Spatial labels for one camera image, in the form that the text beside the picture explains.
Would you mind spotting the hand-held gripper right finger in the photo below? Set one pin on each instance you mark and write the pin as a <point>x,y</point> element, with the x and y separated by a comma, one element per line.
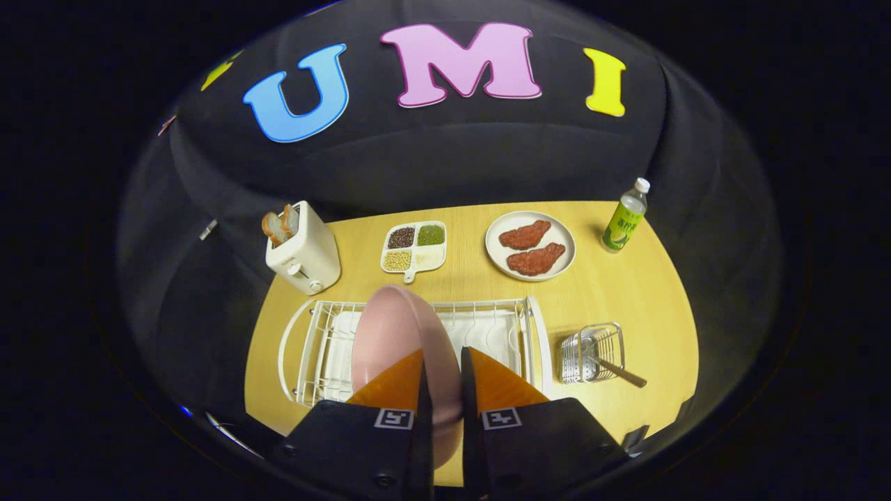
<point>543,445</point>

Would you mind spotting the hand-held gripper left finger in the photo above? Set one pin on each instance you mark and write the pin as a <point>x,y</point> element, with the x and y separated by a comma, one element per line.
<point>348,445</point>

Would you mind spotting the dark metal spoon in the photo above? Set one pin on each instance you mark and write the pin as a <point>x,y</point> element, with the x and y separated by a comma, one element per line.
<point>623,377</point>

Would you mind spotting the pink plate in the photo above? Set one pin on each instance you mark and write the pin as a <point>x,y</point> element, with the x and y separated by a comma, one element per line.
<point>390,334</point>

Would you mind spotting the cream round plate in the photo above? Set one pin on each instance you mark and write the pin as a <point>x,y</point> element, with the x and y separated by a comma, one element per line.
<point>498,254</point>

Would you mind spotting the white four-compartment grain dish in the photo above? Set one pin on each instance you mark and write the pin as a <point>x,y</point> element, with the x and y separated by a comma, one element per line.
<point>431,257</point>

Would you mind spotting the white drip tray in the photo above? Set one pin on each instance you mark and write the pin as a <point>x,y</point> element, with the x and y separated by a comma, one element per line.
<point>487,334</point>

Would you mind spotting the brown meat piece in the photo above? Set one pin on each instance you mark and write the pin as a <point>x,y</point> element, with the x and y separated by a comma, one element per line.
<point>523,235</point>
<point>536,259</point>

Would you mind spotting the white toaster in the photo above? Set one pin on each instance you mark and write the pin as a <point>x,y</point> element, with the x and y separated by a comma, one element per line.
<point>310,254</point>

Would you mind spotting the toast bread slice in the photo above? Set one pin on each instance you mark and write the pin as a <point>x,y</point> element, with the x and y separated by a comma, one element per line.
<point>271,226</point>
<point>289,217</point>

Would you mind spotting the green label drink bottle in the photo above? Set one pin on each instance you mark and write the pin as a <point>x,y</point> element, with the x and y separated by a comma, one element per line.
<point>623,226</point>

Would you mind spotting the white clip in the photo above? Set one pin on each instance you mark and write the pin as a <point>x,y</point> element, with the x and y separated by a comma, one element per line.
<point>207,228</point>

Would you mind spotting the black backdrop cloth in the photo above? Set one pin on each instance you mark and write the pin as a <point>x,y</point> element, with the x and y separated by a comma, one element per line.
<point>452,160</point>

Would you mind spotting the pink clip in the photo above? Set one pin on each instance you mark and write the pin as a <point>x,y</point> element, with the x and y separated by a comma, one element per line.
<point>167,125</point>

